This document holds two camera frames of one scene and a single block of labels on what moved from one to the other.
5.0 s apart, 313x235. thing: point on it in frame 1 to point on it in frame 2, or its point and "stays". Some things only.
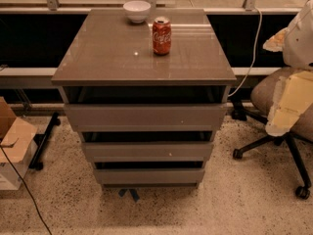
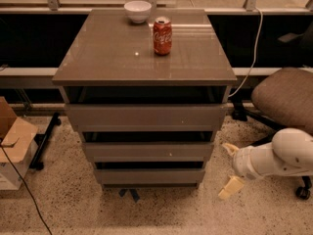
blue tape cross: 135,195 stays
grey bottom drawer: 150,175 stays
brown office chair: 262,99 stays
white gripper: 299,44 to 242,163
